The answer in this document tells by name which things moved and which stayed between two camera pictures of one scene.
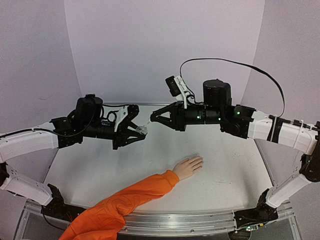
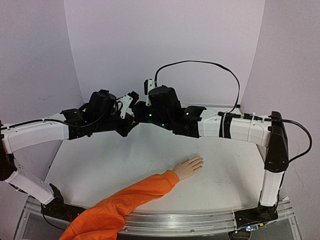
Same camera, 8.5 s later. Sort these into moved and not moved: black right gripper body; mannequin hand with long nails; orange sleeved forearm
Moved: black right gripper body
Not moved: orange sleeved forearm; mannequin hand with long nails
